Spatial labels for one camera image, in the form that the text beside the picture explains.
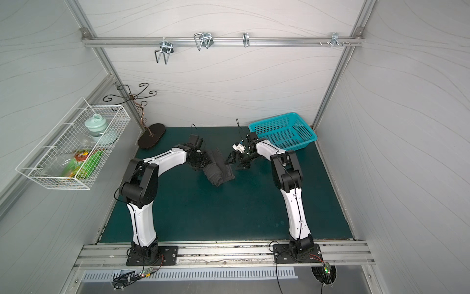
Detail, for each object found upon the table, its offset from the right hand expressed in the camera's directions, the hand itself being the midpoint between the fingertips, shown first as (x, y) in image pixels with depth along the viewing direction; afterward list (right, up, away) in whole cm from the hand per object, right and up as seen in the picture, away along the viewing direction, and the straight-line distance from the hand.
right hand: (231, 165), depth 99 cm
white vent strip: (-14, -39, -29) cm, 51 cm away
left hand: (-11, +1, -1) cm, 11 cm away
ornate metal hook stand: (-43, +31, -13) cm, 55 cm away
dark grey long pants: (-7, -2, -8) cm, 11 cm away
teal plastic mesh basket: (+37, +20, +19) cm, 46 cm away
